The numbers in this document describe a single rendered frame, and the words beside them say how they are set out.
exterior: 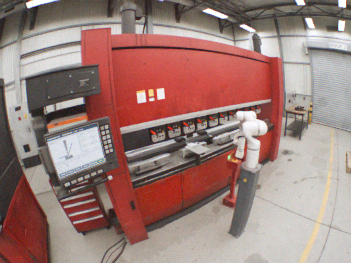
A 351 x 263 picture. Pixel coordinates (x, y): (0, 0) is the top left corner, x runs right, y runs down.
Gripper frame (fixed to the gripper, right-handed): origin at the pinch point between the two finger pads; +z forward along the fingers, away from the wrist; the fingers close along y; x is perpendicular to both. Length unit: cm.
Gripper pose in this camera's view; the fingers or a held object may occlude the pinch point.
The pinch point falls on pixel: (238, 160)
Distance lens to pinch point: 220.6
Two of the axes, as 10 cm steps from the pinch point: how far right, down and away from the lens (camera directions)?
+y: 6.8, 2.5, -6.9
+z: 0.2, 9.3, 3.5
